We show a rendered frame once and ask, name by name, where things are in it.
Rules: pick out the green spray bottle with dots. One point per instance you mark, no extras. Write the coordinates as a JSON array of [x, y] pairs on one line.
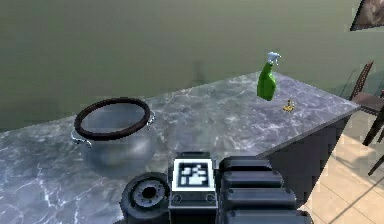
[[266, 83]]

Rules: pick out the small yellow object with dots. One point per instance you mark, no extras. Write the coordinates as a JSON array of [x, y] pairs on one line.
[[288, 106]]

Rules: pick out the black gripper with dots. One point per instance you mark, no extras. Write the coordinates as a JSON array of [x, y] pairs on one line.
[[146, 195]]

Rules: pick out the grey marble counter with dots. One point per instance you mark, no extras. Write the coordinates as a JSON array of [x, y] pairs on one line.
[[166, 133]]

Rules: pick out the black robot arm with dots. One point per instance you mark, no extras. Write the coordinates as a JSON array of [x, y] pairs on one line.
[[240, 190]]

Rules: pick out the framed wall picture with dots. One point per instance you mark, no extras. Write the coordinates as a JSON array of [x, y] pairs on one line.
[[368, 15]]

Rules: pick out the dark brown wooden chair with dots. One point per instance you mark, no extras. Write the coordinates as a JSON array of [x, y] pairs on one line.
[[370, 103]]

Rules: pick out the silver pot with dark rim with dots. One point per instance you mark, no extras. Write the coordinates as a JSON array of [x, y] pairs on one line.
[[115, 136]]

